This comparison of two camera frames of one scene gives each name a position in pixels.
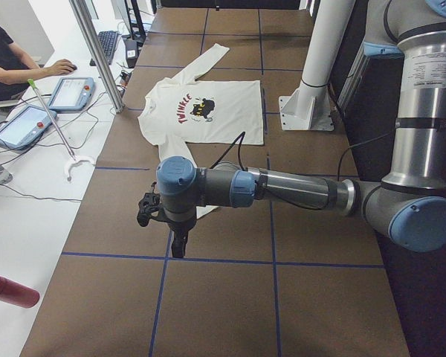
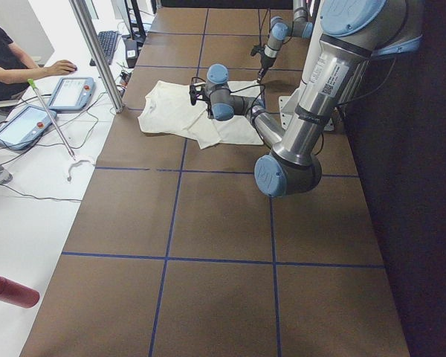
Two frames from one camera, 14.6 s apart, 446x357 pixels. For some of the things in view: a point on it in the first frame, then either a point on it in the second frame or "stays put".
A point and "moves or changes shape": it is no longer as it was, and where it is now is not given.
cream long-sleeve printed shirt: x=178 y=111 moves or changes shape
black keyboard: x=108 y=40 stays put
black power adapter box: x=131 y=53 stays put
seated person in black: x=10 y=67 stays put
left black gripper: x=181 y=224 -> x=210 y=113
